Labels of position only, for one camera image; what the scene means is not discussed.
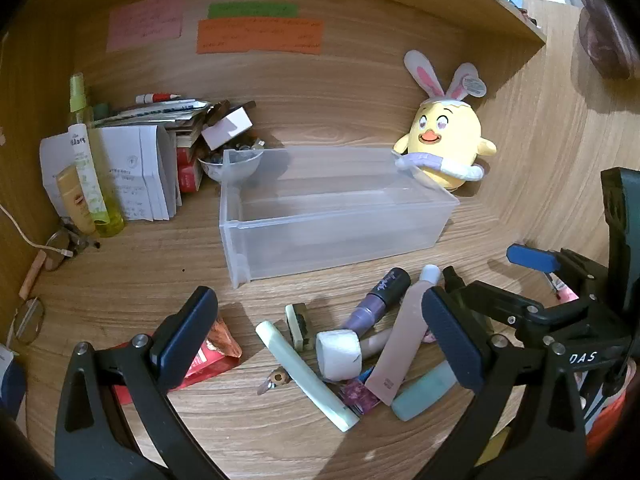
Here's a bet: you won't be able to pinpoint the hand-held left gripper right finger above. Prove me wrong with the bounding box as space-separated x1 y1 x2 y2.
421 287 588 480

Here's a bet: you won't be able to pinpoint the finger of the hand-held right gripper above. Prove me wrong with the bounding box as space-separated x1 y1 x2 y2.
442 266 551 341
507 244 608 301

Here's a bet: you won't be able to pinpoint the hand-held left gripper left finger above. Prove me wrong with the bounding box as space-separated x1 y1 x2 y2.
55 285 226 480

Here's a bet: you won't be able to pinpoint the red foil packet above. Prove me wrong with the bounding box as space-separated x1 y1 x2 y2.
112 316 243 406

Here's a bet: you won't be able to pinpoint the pink tube with white cap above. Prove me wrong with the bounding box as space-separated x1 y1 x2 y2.
364 264 443 407

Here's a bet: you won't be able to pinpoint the teal tube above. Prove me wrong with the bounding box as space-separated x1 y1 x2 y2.
391 360 458 422

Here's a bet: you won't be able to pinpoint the purple tube with black cap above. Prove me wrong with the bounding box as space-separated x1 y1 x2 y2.
348 267 412 335

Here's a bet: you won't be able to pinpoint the small magenta glitter item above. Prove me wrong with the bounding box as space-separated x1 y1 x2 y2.
341 377 378 416

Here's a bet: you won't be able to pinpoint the small green box black dots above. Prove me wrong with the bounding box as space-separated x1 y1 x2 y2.
285 302 316 352

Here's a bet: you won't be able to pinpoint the pale green long tube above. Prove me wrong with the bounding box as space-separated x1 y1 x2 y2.
255 321 361 432

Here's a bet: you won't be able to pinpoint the clear plastic storage box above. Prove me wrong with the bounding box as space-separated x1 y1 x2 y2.
218 146 461 289

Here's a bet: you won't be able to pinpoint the small brown metal trinket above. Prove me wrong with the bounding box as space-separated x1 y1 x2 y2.
257 367 292 395

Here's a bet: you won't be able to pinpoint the yellow chick plush toy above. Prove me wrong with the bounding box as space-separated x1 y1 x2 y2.
392 50 498 192

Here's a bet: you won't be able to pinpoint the orange container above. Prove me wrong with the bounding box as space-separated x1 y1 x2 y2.
582 390 628 456

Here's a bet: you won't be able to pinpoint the yellow-green spray bottle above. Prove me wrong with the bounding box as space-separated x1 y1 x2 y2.
67 72 126 238

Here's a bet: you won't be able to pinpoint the red book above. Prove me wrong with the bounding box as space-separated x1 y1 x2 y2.
175 147 203 193

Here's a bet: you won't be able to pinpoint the thin-rim round lens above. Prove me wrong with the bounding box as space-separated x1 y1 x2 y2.
10 297 46 346

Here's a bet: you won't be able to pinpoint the wooden stick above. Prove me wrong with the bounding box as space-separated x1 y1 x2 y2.
20 254 48 301

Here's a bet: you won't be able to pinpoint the white folded papers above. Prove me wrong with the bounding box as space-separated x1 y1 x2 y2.
40 124 183 222

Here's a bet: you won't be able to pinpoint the white bowl of small bits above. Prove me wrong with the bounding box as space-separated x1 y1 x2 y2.
197 145 266 185

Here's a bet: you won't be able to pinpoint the orange-yellow lotion bottle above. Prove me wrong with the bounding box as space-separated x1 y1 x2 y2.
54 167 97 235

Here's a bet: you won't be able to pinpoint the blue and white box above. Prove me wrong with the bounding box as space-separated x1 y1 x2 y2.
0 345 28 421

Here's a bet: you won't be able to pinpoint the white tube with green print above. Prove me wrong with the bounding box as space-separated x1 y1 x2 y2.
66 122 111 226

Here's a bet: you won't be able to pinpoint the small white carton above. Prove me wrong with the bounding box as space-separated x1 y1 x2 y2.
200 107 253 151

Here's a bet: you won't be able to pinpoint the dark brown round object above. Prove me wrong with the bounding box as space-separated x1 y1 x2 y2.
577 0 638 78

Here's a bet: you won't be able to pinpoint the stack of booklets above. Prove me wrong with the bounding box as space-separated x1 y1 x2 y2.
95 97 211 136

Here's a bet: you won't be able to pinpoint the orange sticky note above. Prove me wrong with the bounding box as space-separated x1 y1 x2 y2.
196 17 324 56

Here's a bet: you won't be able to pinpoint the pink sticky note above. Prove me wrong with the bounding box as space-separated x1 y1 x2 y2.
106 0 183 53

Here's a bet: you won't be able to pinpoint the green sticky note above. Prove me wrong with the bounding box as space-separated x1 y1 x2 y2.
207 2 300 19

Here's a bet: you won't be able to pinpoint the dark-frame eyeglasses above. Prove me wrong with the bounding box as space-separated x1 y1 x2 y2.
42 217 101 273

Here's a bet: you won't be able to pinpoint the white cable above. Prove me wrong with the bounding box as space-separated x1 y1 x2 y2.
0 203 76 258

